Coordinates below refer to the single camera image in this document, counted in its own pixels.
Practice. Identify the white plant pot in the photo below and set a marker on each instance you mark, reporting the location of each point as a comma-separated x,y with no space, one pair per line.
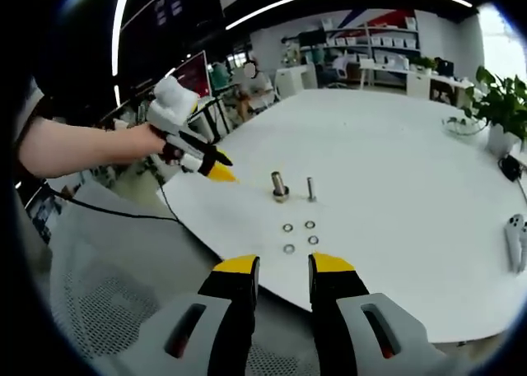
500,141

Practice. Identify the small desk with black legs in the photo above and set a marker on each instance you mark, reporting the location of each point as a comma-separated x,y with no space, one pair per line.
206,117

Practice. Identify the large threaded steel stud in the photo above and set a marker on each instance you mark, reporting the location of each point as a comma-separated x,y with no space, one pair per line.
278,180

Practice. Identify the grey mesh chair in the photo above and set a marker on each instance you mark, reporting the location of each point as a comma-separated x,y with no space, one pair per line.
107,261

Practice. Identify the white shelf with bins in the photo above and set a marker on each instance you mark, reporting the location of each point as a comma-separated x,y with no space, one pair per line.
391,43

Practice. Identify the green potted plant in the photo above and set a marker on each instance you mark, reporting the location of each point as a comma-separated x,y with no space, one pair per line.
506,104

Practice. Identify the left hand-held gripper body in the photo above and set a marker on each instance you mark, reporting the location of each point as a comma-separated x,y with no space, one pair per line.
169,108

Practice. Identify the teal chair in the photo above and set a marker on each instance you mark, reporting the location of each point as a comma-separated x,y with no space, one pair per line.
220,75

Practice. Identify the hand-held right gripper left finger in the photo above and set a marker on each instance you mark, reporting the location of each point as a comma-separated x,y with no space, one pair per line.
230,310

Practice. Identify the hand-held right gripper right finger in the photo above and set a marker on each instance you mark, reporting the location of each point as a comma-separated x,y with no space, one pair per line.
329,310

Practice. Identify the white cabinet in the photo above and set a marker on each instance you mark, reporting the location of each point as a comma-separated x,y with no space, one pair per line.
294,82

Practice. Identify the small steel washer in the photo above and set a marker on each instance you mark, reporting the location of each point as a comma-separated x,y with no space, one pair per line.
283,228
308,240
284,249
306,224

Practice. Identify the small threaded steel stud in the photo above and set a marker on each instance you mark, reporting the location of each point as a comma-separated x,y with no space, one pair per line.
310,187

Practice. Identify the person's left hand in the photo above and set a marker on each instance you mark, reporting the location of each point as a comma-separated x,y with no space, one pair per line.
150,143

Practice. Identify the black power adapter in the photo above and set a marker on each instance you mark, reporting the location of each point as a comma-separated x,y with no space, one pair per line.
510,167

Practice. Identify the glass bowl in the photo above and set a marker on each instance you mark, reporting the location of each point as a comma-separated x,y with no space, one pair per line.
453,130

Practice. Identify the white handheld controller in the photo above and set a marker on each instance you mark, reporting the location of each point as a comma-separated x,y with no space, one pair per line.
514,244

